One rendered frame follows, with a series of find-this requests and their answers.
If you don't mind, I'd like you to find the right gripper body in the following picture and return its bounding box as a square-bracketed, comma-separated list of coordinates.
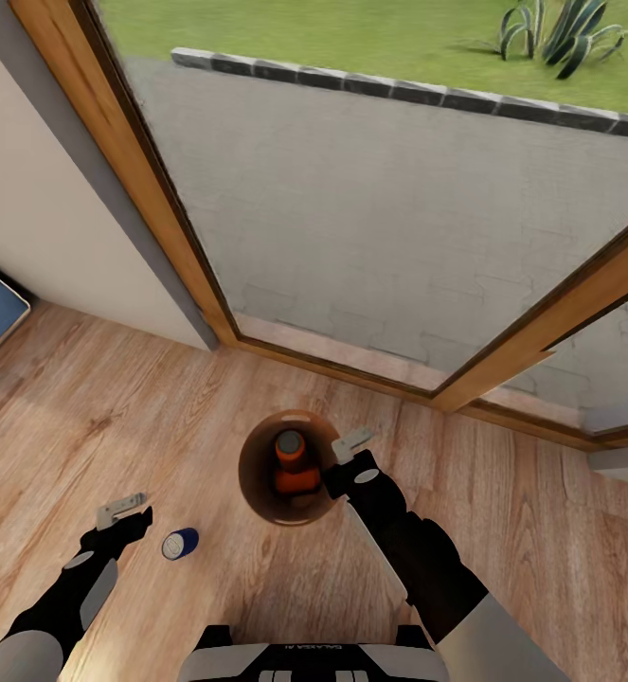
[320, 450, 378, 499]

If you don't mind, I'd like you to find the trash can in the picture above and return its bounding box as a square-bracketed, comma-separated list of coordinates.
[238, 410, 341, 526]

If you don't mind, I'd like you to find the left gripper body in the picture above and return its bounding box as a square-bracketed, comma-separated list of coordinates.
[81, 512, 146, 554]

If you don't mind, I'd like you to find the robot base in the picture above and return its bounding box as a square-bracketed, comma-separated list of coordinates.
[176, 625, 451, 682]

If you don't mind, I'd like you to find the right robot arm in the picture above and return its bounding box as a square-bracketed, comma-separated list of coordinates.
[320, 427, 572, 682]

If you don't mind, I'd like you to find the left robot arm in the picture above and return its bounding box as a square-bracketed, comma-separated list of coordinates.
[0, 493, 153, 682]

